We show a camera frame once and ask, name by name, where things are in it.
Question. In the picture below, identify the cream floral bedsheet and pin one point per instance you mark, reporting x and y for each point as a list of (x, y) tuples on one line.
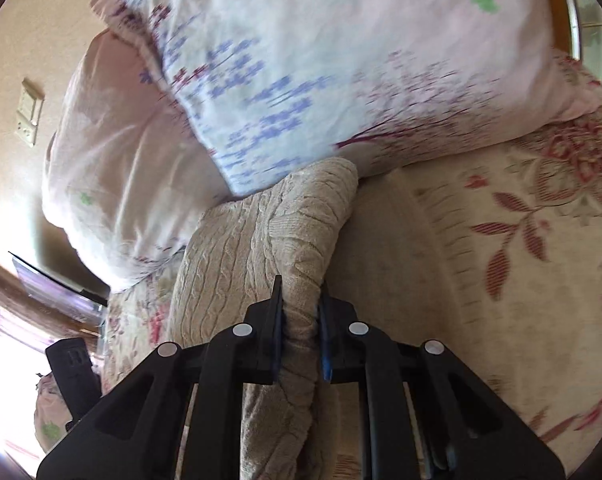
[(481, 285)]

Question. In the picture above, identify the pink pillow with tree print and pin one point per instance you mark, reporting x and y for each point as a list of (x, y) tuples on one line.
[(331, 50)]

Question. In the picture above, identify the beige wall switch plate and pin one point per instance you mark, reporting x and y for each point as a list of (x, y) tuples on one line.
[(29, 112)]

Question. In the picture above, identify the pink cloth with green print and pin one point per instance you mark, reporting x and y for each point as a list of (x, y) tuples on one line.
[(51, 420)]

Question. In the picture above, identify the pink pillow with purple sprigs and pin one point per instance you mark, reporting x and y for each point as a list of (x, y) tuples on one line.
[(121, 170)]

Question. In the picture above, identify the dark flat screen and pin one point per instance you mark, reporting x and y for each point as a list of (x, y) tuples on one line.
[(56, 280)]

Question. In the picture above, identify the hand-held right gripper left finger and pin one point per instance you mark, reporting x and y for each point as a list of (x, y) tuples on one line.
[(279, 325)]

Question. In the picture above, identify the wooden frame with glass panels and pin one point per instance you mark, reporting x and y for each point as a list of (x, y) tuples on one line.
[(563, 10)]

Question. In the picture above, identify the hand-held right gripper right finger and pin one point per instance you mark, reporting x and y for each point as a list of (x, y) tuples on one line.
[(325, 350)]

